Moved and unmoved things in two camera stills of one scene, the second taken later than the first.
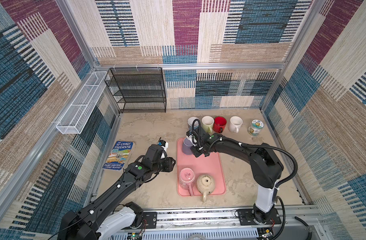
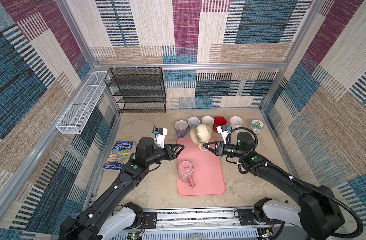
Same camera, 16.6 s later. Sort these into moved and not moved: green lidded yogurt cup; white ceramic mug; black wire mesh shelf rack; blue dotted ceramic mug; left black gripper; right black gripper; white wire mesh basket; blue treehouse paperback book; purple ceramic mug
Moved: purple ceramic mug; left black gripper; right black gripper
Not moved: blue dotted ceramic mug; blue treehouse paperback book; white ceramic mug; black wire mesh shelf rack; green lidded yogurt cup; white wire mesh basket
